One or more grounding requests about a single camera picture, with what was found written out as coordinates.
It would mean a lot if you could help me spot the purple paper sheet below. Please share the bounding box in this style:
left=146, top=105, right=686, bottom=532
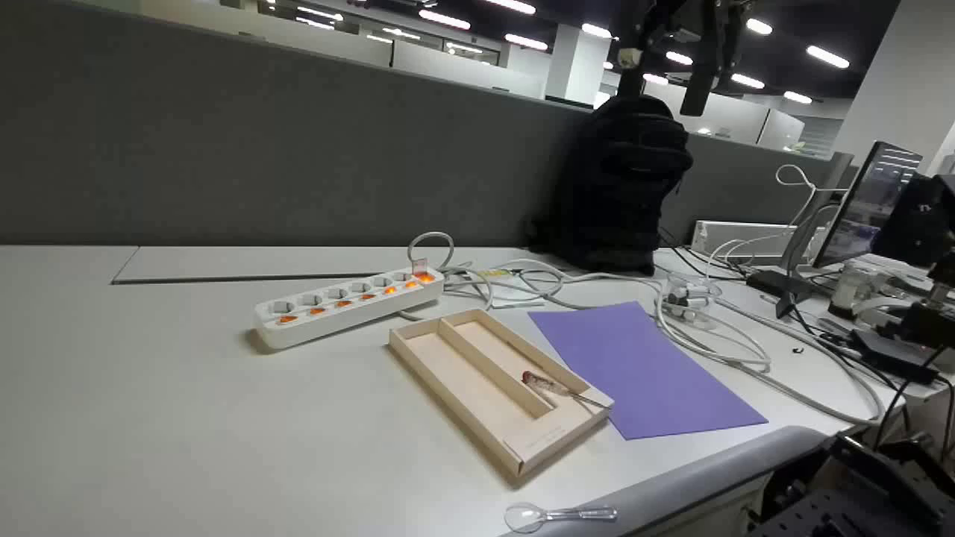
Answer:
left=524, top=301, right=769, bottom=445

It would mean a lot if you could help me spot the clear plastic spoon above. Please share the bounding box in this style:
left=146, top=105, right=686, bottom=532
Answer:
left=500, top=502, right=619, bottom=537

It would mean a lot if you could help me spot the small clear adapter block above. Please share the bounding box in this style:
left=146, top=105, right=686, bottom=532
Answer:
left=652, top=277, right=725, bottom=329

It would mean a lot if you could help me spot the white curved monitor stand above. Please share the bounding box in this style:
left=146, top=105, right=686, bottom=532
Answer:
left=772, top=160, right=849, bottom=275

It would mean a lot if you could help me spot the grey partition wall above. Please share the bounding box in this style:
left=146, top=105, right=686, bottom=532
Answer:
left=0, top=0, right=860, bottom=251

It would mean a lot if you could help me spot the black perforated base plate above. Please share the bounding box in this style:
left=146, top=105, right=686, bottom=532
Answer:
left=745, top=432, right=955, bottom=537

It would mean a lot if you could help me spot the white rectangular device box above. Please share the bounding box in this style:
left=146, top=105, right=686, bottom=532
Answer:
left=688, top=217, right=828, bottom=269

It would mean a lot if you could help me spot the white cable bundle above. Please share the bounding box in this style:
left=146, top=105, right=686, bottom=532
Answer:
left=440, top=259, right=888, bottom=429

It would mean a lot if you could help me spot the white power strip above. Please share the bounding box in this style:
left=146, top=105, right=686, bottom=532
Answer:
left=246, top=265, right=446, bottom=353

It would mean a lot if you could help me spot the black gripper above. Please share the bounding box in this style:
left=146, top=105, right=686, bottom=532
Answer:
left=612, top=0, right=751, bottom=120

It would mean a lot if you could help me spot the small clear-handled screwdriver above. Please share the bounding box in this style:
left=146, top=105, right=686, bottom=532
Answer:
left=518, top=366, right=612, bottom=412

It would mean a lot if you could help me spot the grey power strip cable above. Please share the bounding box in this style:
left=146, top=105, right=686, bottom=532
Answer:
left=406, top=230, right=458, bottom=277

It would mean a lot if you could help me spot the computer monitor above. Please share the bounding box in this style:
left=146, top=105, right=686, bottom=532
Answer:
left=807, top=139, right=927, bottom=272

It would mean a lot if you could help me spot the shallow wooden box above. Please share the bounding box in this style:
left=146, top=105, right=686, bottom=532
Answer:
left=385, top=308, right=613, bottom=488

